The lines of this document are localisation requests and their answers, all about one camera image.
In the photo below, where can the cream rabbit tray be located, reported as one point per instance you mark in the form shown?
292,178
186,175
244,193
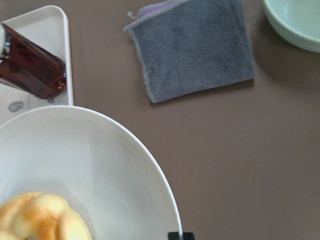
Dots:
47,27

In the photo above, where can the tea bottle on tray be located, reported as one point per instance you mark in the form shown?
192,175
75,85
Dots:
30,67

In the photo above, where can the mint green bowl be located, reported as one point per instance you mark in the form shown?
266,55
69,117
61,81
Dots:
296,21

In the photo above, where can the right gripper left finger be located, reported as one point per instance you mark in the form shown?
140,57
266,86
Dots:
173,236

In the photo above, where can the grey folded cloth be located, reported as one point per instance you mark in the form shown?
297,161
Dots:
185,46

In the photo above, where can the braided glazed donut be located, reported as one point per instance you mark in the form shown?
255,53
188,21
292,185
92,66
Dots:
41,216

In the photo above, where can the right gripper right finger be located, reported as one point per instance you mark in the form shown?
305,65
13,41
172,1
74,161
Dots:
188,236

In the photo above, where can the white round plate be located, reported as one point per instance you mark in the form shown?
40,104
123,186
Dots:
104,172

